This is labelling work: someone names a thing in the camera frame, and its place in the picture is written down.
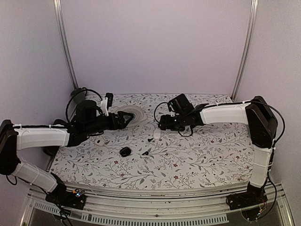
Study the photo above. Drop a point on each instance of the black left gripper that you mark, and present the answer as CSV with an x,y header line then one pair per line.
x,y
115,126

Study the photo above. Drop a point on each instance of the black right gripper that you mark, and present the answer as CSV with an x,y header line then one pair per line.
x,y
166,124

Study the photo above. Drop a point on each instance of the white oval earbud case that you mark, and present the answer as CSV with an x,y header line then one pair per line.
x,y
157,134

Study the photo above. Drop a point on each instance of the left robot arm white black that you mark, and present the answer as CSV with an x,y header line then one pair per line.
x,y
89,120

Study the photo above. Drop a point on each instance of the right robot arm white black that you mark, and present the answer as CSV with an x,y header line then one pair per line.
x,y
256,114

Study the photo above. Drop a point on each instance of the black open earbud case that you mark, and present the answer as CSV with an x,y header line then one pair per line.
x,y
124,152

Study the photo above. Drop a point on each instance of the white earbud case small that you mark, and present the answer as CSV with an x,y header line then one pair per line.
x,y
99,143

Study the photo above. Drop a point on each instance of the grey swirl ceramic plate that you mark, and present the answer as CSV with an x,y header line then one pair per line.
x,y
139,114

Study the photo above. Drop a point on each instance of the grey mug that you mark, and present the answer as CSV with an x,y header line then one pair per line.
x,y
79,95

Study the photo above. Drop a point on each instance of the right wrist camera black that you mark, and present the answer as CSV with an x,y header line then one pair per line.
x,y
180,105

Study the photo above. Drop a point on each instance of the aluminium front rail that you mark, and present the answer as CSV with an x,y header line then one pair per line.
x,y
187,207

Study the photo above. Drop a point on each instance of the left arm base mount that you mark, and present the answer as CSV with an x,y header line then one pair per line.
x,y
75,199

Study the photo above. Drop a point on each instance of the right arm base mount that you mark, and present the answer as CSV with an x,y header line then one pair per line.
x,y
250,204

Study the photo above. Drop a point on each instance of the right aluminium frame post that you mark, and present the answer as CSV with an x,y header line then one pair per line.
x,y
246,48

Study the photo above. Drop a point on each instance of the aluminium frame post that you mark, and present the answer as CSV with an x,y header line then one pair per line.
x,y
64,41
246,48

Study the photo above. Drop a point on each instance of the left aluminium frame post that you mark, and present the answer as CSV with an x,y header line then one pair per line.
x,y
64,41

